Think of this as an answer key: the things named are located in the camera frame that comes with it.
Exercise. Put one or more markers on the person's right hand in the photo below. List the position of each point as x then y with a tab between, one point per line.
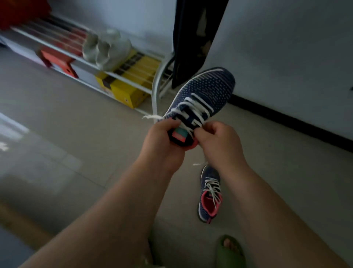
222	149

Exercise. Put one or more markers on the person's left hand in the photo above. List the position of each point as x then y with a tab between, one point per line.
161	149

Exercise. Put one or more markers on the white shoelace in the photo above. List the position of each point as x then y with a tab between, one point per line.
212	190
193	110

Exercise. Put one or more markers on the blue knit sneaker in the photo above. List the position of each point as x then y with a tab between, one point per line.
209	198
209	85

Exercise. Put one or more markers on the person's left forearm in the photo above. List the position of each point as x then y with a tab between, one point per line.
102	223

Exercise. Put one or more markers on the person's right forearm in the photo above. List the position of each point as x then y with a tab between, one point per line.
281	223

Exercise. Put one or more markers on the person's right leg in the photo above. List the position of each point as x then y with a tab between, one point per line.
230	245

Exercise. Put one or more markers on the yellow shoe box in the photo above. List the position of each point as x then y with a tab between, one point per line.
129	94

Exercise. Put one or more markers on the white metal shoe rack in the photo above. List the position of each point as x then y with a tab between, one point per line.
157	82

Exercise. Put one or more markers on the black baseboard strip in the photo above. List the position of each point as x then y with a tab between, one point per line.
289	121

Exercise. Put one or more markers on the green foam slipper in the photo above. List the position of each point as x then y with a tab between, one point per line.
229	254

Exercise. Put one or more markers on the olive green shorts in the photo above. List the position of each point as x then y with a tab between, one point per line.
149	261

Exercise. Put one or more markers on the black hanging garment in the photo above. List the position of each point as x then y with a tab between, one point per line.
195	38

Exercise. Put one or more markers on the red shoe box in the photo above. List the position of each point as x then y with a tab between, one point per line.
59	60

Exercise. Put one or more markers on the white and grey shoe box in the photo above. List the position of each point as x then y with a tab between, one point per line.
22	51

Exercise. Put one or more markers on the large red paper bag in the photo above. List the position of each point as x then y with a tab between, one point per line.
19	11

